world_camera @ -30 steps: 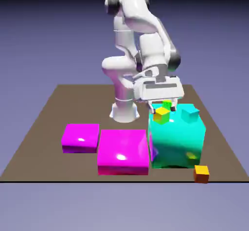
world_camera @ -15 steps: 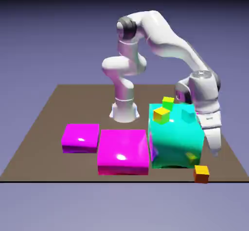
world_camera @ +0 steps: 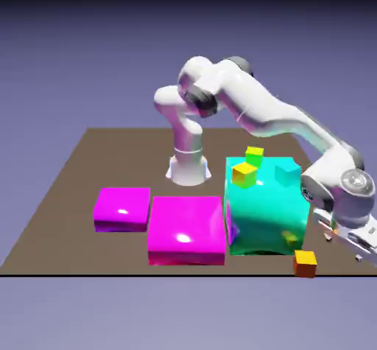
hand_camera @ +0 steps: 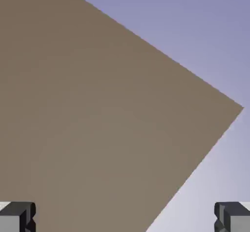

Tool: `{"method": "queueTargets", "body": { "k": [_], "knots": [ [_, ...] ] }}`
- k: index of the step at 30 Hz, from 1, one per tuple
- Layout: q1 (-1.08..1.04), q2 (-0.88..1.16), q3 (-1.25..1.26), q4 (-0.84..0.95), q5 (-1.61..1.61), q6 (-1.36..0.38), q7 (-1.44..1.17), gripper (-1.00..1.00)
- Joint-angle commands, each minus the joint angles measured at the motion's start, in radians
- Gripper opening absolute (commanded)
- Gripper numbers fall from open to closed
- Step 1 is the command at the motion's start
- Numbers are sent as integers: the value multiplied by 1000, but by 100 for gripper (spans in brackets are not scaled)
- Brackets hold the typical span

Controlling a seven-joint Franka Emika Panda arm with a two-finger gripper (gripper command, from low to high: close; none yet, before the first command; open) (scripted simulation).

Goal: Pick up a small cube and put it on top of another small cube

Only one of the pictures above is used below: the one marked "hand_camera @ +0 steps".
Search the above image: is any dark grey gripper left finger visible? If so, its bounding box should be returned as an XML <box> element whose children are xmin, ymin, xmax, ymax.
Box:
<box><xmin>0</xmin><ymin>201</ymin><xmax>37</xmax><ymax>232</ymax></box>

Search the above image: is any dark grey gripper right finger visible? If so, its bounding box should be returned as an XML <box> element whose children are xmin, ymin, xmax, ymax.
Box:
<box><xmin>214</xmin><ymin>201</ymin><xmax>250</xmax><ymax>232</ymax></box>

